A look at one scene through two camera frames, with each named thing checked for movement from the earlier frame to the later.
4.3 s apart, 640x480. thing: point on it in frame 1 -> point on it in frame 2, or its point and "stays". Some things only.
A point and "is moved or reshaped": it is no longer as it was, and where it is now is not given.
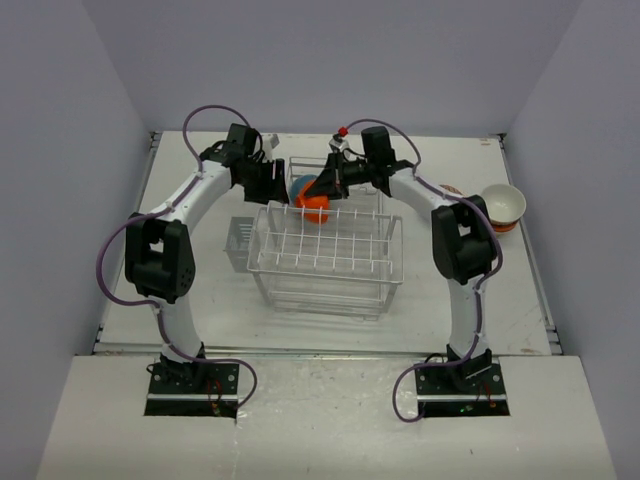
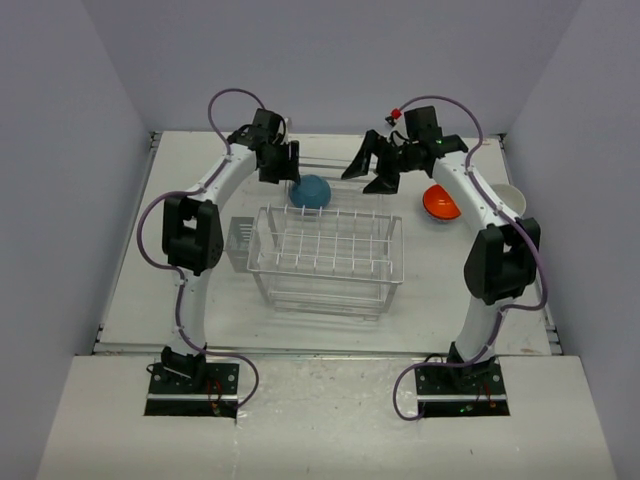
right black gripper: x=329 y=184 -> x=386 y=182
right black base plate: x=473 y=388 stays
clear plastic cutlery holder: x=238 y=241 stays
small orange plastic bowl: x=314 y=207 is moved or reshaped
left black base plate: x=193 y=390 stays
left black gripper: x=265 y=193 -> x=288 y=170
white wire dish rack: x=323 y=255 stays
